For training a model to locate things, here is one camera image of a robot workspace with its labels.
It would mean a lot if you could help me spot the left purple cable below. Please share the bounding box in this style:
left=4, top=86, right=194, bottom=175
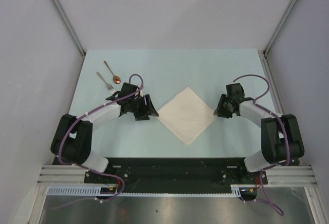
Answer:
left=58, top=73, right=144, bottom=211

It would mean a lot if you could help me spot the aluminium cross rail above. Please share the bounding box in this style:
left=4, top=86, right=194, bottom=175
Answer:
left=38, top=165, right=318, bottom=187

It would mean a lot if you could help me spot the aluminium frame post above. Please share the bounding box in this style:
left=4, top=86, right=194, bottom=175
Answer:
left=264, top=0, right=313, bottom=55
left=38, top=0, right=86, bottom=57

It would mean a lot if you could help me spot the purple cable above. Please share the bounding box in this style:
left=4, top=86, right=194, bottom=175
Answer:
left=232, top=74, right=293, bottom=216
left=58, top=73, right=144, bottom=211

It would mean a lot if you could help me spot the silver fork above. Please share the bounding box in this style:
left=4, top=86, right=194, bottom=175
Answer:
left=96, top=72, right=115, bottom=94

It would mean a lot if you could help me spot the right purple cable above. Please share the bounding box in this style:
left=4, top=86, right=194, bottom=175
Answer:
left=232, top=74, right=293, bottom=216

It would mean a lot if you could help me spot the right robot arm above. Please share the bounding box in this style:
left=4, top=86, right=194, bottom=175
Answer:
left=214, top=83, right=305, bottom=183

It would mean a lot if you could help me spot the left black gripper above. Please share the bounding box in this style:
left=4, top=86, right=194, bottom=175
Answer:
left=129, top=94, right=158, bottom=121

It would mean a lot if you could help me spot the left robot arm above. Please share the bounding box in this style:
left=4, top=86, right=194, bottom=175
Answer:
left=50, top=83, right=159, bottom=183

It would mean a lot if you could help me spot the right aluminium frame post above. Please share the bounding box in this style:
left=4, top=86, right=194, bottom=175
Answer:
left=264, top=0, right=313, bottom=55

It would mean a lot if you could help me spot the copper spoon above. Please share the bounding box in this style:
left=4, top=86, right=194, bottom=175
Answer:
left=103, top=61, right=121, bottom=84

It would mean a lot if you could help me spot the white cloth napkin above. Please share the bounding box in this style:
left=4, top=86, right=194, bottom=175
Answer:
left=157, top=87, right=215, bottom=146

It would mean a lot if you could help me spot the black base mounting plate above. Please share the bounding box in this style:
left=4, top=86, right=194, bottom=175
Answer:
left=84, top=158, right=268, bottom=193

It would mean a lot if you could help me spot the left aluminium frame post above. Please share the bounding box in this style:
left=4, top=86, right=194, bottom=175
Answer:
left=38, top=0, right=86, bottom=57

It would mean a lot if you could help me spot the white slotted cable duct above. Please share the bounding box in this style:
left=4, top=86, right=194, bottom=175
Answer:
left=47, top=185, right=257, bottom=197

